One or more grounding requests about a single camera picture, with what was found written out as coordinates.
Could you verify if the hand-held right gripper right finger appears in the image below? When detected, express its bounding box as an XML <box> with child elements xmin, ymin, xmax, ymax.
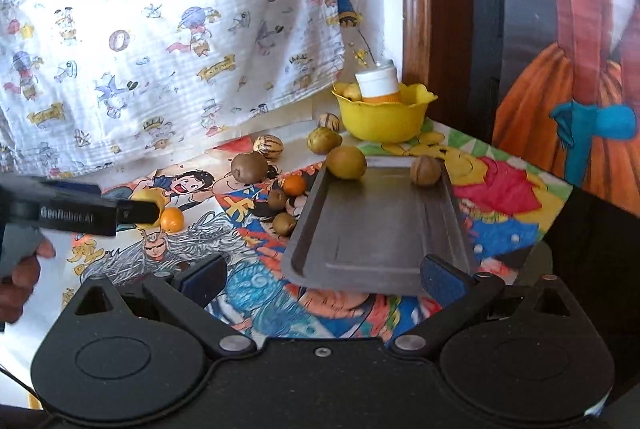
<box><xmin>391</xmin><ymin>254</ymin><xmax>583</xmax><ymax>357</ymax></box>

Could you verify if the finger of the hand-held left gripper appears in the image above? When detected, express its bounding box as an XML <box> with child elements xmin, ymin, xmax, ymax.
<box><xmin>116</xmin><ymin>200</ymin><xmax>166</xmax><ymax>227</ymax></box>

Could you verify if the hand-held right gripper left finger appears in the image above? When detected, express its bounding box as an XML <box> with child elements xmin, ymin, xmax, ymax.
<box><xmin>64</xmin><ymin>254</ymin><xmax>257</xmax><ymax>358</ymax></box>

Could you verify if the small yellow fruit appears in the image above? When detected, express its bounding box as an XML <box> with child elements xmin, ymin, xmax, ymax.
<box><xmin>131</xmin><ymin>188</ymin><xmax>167</xmax><ymax>210</ymax></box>

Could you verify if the grey rectangular tray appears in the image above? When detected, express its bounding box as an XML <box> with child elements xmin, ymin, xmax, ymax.
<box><xmin>281</xmin><ymin>158</ymin><xmax>480</xmax><ymax>297</ymax></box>

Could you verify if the person's left hand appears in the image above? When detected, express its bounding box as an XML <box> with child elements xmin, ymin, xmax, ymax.
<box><xmin>0</xmin><ymin>240</ymin><xmax>57</xmax><ymax>326</ymax></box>

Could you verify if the small orange fruit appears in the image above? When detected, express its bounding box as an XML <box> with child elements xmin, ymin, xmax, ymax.
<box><xmin>160</xmin><ymin>207</ymin><xmax>185</xmax><ymax>232</ymax></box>
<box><xmin>282</xmin><ymin>174</ymin><xmax>307</xmax><ymax>197</ymax></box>

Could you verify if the small olive-brown fruit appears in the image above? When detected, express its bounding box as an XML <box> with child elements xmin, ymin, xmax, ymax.
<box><xmin>272</xmin><ymin>212</ymin><xmax>297</xmax><ymax>236</ymax></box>

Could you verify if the colourful cartoon printed tablecloth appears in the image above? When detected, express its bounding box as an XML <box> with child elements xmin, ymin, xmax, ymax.
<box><xmin>30</xmin><ymin>116</ymin><xmax>574</xmax><ymax>410</ymax></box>

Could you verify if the brown kiwi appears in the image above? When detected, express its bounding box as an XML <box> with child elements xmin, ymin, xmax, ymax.
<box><xmin>230</xmin><ymin>152</ymin><xmax>269</xmax><ymax>183</ymax></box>

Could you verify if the large yellow-green fruit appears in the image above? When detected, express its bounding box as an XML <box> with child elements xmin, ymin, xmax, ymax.
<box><xmin>325</xmin><ymin>146</ymin><xmax>368</xmax><ymax>181</ymax></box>

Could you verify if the yellow flower-shaped bowl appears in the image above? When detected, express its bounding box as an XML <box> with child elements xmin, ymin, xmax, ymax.
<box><xmin>331</xmin><ymin>82</ymin><xmax>439</xmax><ymax>143</ymax></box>

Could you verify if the yellow-green round fruit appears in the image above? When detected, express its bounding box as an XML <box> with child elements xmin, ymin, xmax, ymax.
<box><xmin>306</xmin><ymin>127</ymin><xmax>344</xmax><ymax>155</ymax></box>

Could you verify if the white cartoon printed curtain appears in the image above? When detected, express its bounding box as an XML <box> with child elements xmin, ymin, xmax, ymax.
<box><xmin>0</xmin><ymin>0</ymin><xmax>347</xmax><ymax>176</ymax></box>

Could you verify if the wall poster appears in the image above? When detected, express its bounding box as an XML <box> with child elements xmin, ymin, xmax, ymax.
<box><xmin>492</xmin><ymin>0</ymin><xmax>640</xmax><ymax>216</ymax></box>

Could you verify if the brown wooden frame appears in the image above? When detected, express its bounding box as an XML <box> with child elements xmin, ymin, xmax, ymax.
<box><xmin>399</xmin><ymin>0</ymin><xmax>472</xmax><ymax>122</ymax></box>

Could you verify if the black frame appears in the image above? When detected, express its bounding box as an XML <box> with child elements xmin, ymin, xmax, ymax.
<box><xmin>467</xmin><ymin>0</ymin><xmax>507</xmax><ymax>147</ymax></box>

